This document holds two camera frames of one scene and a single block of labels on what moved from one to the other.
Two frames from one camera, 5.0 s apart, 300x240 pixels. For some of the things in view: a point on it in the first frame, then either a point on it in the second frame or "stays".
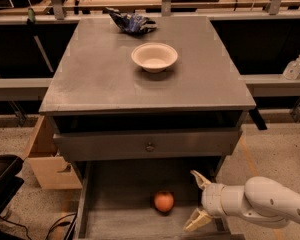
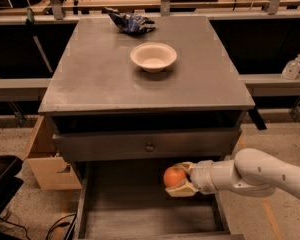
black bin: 4,184 stays
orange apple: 164,201 -> 174,175
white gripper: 212,197 -> 201,176
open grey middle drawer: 117,200 stays
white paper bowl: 154,57 stays
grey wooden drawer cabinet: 148,107 stays
